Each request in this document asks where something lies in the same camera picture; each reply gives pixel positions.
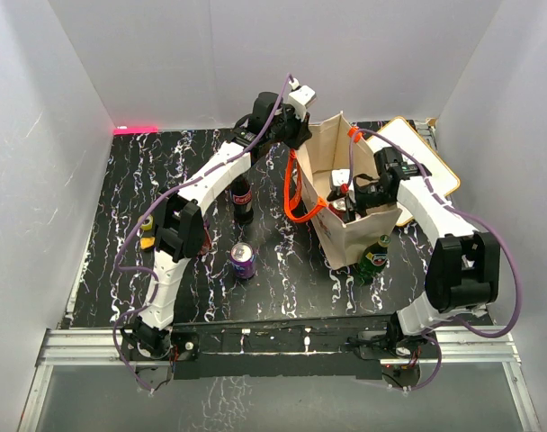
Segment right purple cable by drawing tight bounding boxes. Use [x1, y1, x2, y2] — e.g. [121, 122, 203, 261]
[347, 128, 523, 392]

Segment yellow bow-shaped sponge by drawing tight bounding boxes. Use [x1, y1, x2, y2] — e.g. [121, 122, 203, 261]
[139, 237, 156, 250]

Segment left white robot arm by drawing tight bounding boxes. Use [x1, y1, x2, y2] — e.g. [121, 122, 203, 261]
[122, 85, 316, 359]

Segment pink marker strip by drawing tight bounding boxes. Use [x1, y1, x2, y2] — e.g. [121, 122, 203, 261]
[112, 126, 158, 136]

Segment green glass bottle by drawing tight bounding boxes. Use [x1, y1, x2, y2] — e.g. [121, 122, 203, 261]
[357, 234, 390, 283]

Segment purple soda can front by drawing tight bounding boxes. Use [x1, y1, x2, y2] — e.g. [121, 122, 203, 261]
[229, 242, 256, 280]

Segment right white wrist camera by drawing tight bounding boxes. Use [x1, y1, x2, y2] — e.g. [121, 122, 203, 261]
[329, 168, 354, 193]

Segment glass cola bottle red cap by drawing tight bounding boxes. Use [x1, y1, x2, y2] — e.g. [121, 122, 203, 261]
[229, 175, 254, 225]

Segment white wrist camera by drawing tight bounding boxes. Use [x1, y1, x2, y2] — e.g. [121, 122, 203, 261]
[287, 79, 317, 121]
[329, 168, 354, 193]

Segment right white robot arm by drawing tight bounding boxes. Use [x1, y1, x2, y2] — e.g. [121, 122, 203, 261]
[354, 147, 500, 357]

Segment yellow tape roll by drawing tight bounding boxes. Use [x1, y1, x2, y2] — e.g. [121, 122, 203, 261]
[140, 215, 154, 231]

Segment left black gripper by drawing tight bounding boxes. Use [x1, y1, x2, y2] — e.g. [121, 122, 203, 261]
[267, 104, 311, 151]

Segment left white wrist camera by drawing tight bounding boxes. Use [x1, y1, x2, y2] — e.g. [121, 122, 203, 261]
[287, 79, 317, 121]

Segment white board wooden frame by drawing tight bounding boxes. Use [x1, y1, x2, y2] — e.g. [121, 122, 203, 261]
[366, 116, 462, 228]

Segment red cola can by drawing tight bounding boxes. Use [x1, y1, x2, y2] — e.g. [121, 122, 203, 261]
[329, 198, 347, 219]
[198, 227, 212, 256]

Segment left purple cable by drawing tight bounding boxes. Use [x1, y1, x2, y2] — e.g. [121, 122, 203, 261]
[111, 73, 297, 392]

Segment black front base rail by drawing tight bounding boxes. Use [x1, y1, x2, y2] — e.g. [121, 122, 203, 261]
[121, 315, 438, 381]

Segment beige canvas bag orange handles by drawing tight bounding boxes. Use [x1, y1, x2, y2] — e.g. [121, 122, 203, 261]
[283, 113, 401, 270]

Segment purple cable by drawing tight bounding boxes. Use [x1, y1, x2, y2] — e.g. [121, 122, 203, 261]
[111, 73, 297, 392]
[347, 128, 523, 392]

